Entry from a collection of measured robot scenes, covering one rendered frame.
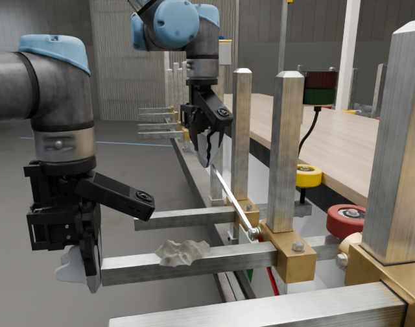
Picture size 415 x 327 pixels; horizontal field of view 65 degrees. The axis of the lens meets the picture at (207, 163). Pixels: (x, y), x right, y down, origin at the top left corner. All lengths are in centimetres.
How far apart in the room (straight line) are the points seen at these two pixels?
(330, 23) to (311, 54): 61
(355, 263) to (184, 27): 43
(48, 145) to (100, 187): 8
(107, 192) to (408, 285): 35
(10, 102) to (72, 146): 9
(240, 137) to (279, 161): 25
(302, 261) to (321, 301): 24
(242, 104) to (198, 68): 13
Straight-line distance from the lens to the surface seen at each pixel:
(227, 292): 72
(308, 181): 80
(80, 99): 44
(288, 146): 54
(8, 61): 41
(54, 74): 42
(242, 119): 77
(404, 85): 31
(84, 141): 44
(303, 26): 679
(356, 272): 38
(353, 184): 78
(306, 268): 55
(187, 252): 52
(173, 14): 58
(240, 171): 79
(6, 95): 39
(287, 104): 52
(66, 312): 187
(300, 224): 99
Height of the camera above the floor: 114
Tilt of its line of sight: 16 degrees down
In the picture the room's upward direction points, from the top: straight up
